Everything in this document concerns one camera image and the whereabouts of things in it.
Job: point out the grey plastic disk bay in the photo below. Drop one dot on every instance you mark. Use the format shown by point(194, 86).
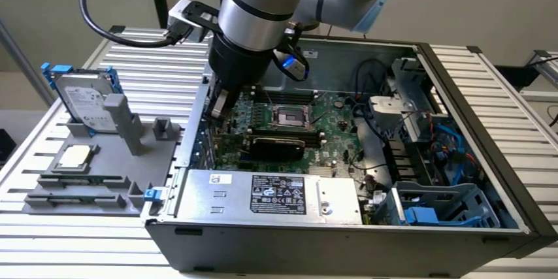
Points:
point(436, 190)

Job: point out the black graphics card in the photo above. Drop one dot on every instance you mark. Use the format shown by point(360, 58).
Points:
point(280, 150)

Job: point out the hard disk in blue carrier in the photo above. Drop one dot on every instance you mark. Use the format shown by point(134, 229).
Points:
point(83, 99)

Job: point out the open black PC case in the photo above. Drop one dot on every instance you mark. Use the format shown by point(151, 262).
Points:
point(305, 249)

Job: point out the grey plastic parts rack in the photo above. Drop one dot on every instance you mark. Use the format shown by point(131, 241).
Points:
point(109, 161)

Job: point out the blue disk bay latch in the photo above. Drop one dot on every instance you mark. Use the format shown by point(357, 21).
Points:
point(421, 217)

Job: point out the green motherboard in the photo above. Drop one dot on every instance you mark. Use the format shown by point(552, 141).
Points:
point(340, 148)

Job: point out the silver coin cell battery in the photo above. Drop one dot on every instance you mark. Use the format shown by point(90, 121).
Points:
point(340, 103)

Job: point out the silver CPU chip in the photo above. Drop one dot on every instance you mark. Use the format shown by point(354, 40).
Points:
point(77, 156)

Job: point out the green RAM stick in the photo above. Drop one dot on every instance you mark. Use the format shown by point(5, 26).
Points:
point(81, 180)
point(73, 200)

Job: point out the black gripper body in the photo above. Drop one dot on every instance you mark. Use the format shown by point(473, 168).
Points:
point(238, 63)

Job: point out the black RAM slot bank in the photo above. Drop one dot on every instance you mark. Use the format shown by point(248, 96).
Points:
point(312, 140)
point(284, 96)

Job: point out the bare metal drive cage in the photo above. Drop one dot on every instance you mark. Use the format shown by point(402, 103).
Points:
point(418, 112)

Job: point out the silver power supply unit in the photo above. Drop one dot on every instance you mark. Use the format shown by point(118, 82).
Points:
point(240, 200)

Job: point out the blue plastic case latch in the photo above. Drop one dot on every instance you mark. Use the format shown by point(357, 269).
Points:
point(154, 194)

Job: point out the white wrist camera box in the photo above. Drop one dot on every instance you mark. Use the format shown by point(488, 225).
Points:
point(185, 21)

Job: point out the metal CPU socket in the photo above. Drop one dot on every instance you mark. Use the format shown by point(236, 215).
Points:
point(292, 116)

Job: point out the grey metal frame post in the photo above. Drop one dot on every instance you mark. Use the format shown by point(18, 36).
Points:
point(22, 63)

